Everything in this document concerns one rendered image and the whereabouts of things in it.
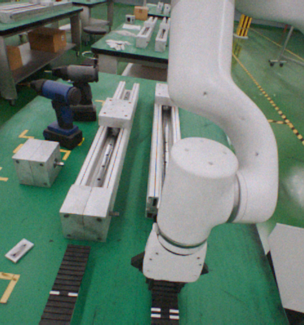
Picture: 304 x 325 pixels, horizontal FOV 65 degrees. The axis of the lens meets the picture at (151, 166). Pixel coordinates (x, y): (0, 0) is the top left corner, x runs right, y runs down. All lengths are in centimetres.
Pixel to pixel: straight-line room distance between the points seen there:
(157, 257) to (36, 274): 29
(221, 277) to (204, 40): 49
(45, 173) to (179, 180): 51
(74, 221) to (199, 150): 37
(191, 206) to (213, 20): 24
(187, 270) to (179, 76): 31
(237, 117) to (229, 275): 40
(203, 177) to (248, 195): 8
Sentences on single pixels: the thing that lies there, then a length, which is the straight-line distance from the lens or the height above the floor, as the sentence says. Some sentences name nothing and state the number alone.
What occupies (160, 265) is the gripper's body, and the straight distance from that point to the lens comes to 43.
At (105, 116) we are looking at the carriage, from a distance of 86.
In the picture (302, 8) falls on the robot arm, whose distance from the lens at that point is 60.
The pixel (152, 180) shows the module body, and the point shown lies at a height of 86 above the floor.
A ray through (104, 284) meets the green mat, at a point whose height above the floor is 78.
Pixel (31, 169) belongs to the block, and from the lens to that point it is 74.
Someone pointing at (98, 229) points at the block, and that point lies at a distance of 58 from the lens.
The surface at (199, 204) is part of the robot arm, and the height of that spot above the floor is 109.
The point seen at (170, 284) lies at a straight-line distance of 54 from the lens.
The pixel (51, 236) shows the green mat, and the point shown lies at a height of 78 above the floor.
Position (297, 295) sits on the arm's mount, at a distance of 61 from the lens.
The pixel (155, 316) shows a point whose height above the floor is 82.
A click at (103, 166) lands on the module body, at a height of 84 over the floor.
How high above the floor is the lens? 129
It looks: 38 degrees down
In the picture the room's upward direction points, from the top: 9 degrees clockwise
